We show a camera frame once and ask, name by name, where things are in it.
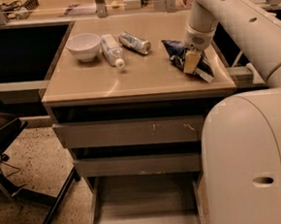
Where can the silver blue drink can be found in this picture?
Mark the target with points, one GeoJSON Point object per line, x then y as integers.
{"type": "Point", "coordinates": [136, 44]}

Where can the grey drawer cabinet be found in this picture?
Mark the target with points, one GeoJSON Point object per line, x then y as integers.
{"type": "Point", "coordinates": [148, 86]}

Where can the middle grey drawer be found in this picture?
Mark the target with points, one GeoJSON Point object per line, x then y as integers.
{"type": "Point", "coordinates": [139, 165]}

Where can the clear plastic water bottle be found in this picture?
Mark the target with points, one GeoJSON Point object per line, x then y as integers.
{"type": "Point", "coordinates": [112, 51]}

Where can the black office chair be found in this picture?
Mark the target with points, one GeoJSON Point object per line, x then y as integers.
{"type": "Point", "coordinates": [13, 160]}

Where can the white ceramic bowl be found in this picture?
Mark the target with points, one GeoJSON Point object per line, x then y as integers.
{"type": "Point", "coordinates": [84, 47]}

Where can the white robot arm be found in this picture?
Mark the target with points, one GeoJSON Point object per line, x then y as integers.
{"type": "Point", "coordinates": [242, 134]}

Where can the bottom grey open drawer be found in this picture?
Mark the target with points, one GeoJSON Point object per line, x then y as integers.
{"type": "Point", "coordinates": [148, 199]}

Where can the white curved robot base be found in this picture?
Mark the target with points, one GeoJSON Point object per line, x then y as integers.
{"type": "Point", "coordinates": [257, 79]}

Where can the top grey drawer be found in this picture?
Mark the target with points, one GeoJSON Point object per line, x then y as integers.
{"type": "Point", "coordinates": [130, 132]}

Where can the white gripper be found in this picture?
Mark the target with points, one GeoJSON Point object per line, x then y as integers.
{"type": "Point", "coordinates": [197, 39]}

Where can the white stick with black tip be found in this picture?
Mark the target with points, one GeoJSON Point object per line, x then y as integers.
{"type": "Point", "coordinates": [236, 61]}

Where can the blue chip bag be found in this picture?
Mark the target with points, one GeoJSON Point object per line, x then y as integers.
{"type": "Point", "coordinates": [176, 51]}

